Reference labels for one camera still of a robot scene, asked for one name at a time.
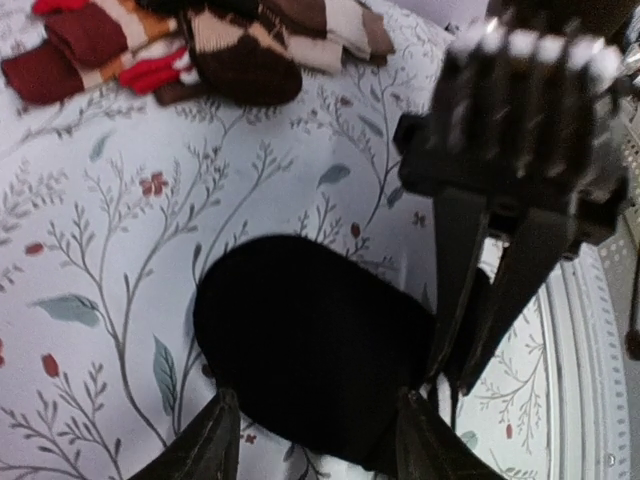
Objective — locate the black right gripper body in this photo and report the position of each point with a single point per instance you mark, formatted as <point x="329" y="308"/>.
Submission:
<point x="522" y="139"/>

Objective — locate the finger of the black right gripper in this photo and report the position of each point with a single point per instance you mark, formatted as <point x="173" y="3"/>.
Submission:
<point x="457" y="280"/>
<point x="510" y="300"/>

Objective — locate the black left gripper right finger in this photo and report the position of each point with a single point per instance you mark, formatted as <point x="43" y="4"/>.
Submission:
<point x="427" y="448"/>

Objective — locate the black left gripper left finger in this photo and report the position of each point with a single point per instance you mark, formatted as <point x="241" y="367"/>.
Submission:
<point x="208" y="448"/>

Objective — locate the black sock with white stripes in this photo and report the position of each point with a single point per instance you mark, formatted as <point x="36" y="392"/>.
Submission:
<point x="316" y="347"/>

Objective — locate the maroon orange striped socks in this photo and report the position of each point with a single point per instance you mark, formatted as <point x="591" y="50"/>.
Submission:
<point x="39" y="77"/>

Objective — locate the cream and brown sock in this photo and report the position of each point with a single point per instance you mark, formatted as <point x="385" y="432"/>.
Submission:
<point x="317" y="33"/>

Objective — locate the floral tablecloth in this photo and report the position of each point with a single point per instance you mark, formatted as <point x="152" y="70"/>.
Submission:
<point x="112" y="206"/>

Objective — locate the brown argyle sock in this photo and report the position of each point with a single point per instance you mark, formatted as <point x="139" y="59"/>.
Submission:
<point x="237" y="57"/>

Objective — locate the red sock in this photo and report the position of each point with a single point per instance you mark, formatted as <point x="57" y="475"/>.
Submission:
<point x="155" y="72"/>

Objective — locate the aluminium front rail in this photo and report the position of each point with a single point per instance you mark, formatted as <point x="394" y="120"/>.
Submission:
<point x="588" y="430"/>

